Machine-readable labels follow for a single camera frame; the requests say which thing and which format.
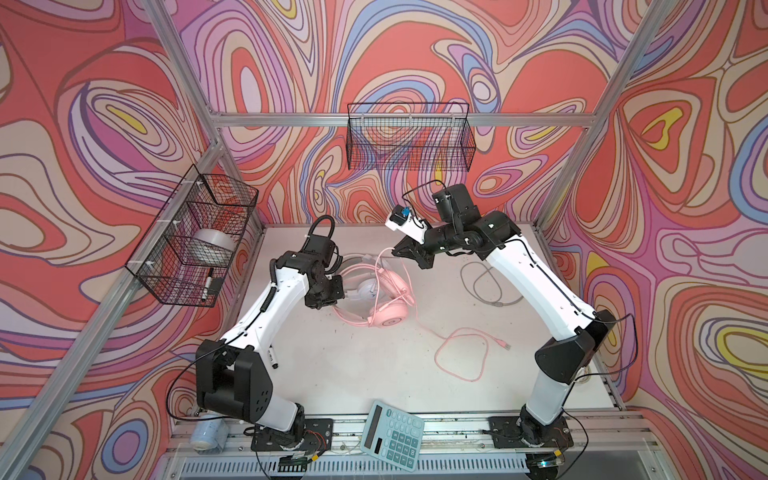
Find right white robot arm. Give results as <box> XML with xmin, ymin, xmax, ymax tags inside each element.
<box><xmin>386</xmin><ymin>184</ymin><xmax>617</xmax><ymax>443</ymax></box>

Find black wire basket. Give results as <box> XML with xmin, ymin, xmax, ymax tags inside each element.
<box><xmin>125</xmin><ymin>165</ymin><xmax>259</xmax><ymax>308</ymax></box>
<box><xmin>346</xmin><ymin>100</ymin><xmax>476</xmax><ymax>173</ymax></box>

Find black wire basket back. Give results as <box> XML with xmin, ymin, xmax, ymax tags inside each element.
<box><xmin>346</xmin><ymin>100</ymin><xmax>476</xmax><ymax>173</ymax></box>

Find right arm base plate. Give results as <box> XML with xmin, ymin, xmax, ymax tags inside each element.
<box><xmin>483</xmin><ymin>416</ymin><xmax>574</xmax><ymax>450</ymax></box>

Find blue-white cylinder can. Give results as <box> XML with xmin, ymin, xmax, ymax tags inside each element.
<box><xmin>190</xmin><ymin>412</ymin><xmax>229</xmax><ymax>454</ymax></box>

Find white headphones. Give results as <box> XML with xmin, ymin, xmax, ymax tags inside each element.
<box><xmin>338</xmin><ymin>254</ymin><xmax>383</xmax><ymax>301</ymax></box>

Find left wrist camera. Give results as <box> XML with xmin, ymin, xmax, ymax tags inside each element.
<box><xmin>302</xmin><ymin>215</ymin><xmax>336</xmax><ymax>263</ymax></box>

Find black marker in basket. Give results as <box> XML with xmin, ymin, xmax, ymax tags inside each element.
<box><xmin>201</xmin><ymin>274</ymin><xmax>213</xmax><ymax>302</ymax></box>

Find black marker on table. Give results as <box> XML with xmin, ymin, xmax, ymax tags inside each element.
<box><xmin>268</xmin><ymin>346</ymin><xmax>279</xmax><ymax>369</ymax></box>

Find teal calculator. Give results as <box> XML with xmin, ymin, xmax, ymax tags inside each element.
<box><xmin>360</xmin><ymin>401</ymin><xmax>425</xmax><ymax>472</ymax></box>

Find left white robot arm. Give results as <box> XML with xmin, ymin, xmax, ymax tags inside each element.
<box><xmin>195</xmin><ymin>247</ymin><xmax>343</xmax><ymax>432</ymax></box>

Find grey tape roll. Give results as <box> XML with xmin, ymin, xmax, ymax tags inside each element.
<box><xmin>189</xmin><ymin>228</ymin><xmax>236</xmax><ymax>268</ymax></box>

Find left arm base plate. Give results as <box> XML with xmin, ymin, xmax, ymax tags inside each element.
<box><xmin>250</xmin><ymin>417</ymin><xmax>334</xmax><ymax>454</ymax></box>

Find pink headphones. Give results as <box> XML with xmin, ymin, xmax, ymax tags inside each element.
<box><xmin>333</xmin><ymin>248</ymin><xmax>416</xmax><ymax>328</ymax></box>

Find black wire basket left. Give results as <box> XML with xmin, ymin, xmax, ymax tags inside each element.
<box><xmin>125</xmin><ymin>165</ymin><xmax>259</xmax><ymax>308</ymax></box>

